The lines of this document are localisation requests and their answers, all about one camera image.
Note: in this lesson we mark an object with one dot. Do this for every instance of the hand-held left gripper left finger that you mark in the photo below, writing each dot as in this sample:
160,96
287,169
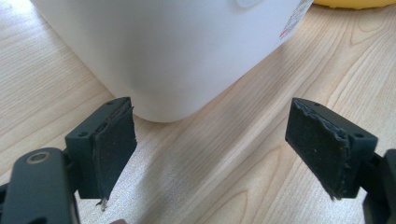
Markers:
106,149

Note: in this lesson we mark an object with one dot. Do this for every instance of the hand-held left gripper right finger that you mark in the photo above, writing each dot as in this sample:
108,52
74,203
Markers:
323,146

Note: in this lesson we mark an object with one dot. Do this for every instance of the white plastic container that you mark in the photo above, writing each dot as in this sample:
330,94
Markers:
174,53

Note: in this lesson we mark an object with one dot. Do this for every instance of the yellow object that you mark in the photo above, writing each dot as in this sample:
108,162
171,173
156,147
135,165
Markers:
355,3

